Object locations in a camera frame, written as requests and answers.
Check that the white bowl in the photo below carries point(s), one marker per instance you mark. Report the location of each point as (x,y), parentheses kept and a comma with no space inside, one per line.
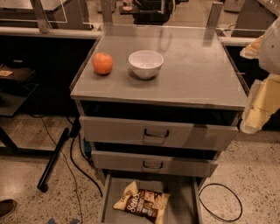
(146,64)

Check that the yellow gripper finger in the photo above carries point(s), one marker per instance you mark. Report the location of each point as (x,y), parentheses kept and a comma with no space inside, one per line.
(251,51)
(263,102)

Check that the black office chair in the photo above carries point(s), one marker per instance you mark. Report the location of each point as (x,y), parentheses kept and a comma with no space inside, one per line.
(149,12)

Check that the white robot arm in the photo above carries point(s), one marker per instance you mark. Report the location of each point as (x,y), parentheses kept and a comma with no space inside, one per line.
(269,53)

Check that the black stand leg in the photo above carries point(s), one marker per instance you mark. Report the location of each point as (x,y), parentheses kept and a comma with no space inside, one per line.
(42,184)

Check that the black side table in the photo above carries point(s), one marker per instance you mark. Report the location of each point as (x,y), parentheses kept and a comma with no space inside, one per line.
(16,86)

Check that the brown chip bag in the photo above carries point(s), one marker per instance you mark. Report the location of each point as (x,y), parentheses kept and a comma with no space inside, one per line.
(144,203)

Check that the grey drawer cabinet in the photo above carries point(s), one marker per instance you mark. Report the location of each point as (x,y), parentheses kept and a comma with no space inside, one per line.
(196,84)

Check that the middle grey drawer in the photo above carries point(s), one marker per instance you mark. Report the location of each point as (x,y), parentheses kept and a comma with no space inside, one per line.
(131,162)

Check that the dark shoe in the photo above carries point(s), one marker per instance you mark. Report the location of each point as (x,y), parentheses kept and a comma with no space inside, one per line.
(7,206)

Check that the top grey drawer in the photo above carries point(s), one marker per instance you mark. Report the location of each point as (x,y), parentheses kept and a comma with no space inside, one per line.
(152,133)

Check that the orange fruit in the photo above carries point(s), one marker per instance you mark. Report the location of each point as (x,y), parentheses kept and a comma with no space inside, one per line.
(102,63)

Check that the white counter rail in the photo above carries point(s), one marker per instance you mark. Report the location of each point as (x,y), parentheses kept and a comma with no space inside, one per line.
(52,33)

